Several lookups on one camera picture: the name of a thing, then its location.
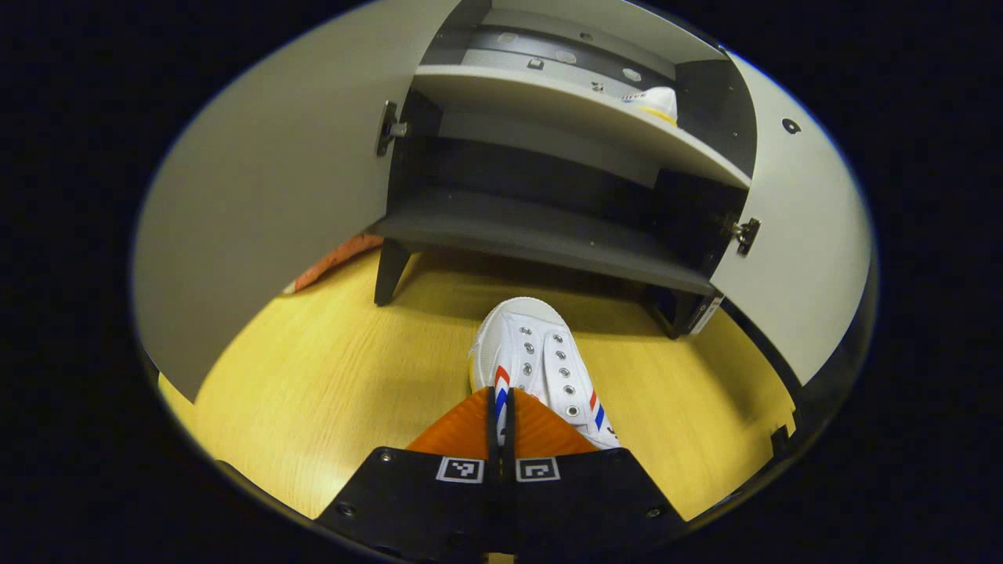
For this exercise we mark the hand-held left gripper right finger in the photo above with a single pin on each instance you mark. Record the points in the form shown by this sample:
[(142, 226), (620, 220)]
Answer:
[(588, 501)]

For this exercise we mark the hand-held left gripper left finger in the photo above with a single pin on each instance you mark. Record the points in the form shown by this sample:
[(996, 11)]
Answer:
[(415, 501)]

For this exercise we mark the white striped shoe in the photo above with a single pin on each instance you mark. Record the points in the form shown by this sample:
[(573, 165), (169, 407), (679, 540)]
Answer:
[(657, 102), (533, 345)]

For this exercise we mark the grey white shoe cabinet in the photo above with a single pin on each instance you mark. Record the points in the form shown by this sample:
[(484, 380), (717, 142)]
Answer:
[(541, 227)]

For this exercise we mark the white cabinet door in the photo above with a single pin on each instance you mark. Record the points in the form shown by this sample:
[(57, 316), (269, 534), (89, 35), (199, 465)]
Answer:
[(274, 172), (807, 235)]

